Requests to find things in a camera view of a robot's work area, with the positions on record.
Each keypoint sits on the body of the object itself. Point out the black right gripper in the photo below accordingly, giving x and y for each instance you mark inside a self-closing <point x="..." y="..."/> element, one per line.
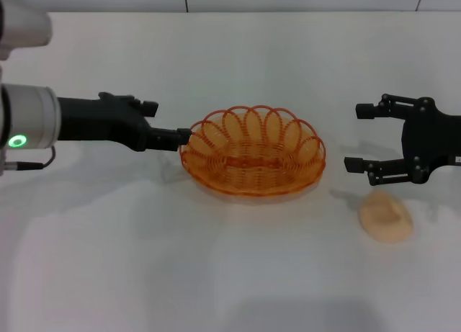
<point x="432" y="137"/>

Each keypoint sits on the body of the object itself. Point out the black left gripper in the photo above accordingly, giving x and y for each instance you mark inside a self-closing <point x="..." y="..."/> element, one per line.
<point x="101" y="121"/>

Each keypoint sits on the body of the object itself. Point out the pale beige bread bun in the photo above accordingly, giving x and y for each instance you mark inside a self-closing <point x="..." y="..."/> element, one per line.
<point x="387" y="222"/>

